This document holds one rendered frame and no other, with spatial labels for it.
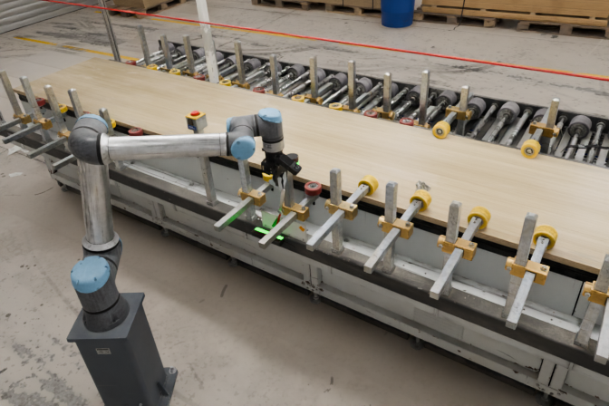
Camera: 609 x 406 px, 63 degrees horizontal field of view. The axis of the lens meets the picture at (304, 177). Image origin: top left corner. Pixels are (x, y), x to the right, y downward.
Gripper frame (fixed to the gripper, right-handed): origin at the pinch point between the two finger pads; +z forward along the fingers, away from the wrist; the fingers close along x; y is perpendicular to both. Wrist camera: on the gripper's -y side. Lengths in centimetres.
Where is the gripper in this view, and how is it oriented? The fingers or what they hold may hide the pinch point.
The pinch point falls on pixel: (282, 189)
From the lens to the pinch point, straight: 216.1
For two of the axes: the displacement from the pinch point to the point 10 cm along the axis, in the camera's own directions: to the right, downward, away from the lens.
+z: 0.6, 8.4, 5.5
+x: -5.5, 4.9, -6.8
